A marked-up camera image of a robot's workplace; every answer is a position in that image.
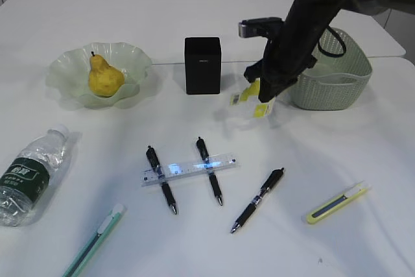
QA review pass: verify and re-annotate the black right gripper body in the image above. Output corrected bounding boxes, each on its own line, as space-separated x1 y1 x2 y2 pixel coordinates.
244 38 318 83

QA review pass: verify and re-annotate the black pen right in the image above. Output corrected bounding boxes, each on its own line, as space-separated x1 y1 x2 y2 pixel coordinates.
230 167 285 234

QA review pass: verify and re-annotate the teal utility knife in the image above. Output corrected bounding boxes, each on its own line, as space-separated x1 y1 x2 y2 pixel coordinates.
63 204 126 276

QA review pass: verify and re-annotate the green wavy glass plate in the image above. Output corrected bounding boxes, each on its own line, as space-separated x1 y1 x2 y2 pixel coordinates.
45 42 152 108

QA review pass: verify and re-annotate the green plastic woven basket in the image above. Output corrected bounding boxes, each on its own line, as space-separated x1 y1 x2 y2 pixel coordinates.
288 28 372 110

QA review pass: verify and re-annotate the clear plastic ruler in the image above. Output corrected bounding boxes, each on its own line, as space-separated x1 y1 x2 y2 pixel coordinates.
140 153 238 186

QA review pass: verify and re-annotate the yellow pear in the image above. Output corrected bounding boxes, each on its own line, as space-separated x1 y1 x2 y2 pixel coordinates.
88 51 125 97

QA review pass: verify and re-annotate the yellow utility knife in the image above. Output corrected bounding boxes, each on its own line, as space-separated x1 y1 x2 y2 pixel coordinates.
305 181 371 224

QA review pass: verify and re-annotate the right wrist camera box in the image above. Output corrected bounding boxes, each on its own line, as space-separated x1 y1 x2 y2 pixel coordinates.
238 17 284 39

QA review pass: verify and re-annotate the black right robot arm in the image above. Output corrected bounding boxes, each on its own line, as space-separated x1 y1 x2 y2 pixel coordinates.
239 0 414 102

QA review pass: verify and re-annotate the clear water bottle green label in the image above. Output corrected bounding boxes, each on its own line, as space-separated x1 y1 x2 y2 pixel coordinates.
1 125 70 227

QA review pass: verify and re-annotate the black pen middle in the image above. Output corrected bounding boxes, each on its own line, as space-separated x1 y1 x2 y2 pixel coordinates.
196 137 223 206

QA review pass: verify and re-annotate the black pen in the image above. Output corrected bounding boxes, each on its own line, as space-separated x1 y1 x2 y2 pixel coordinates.
146 145 178 215
196 137 223 206
230 167 285 234

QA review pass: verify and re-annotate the black pen left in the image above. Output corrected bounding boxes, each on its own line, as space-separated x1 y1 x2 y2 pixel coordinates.
146 145 178 215

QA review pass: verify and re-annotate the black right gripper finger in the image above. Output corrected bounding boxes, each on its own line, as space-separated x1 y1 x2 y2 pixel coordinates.
258 78 294 102

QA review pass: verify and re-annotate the yellow waste paper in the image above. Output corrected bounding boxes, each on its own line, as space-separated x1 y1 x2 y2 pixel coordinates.
229 78 275 118

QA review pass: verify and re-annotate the black square pen holder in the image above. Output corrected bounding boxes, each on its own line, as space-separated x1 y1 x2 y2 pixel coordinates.
184 37 222 95

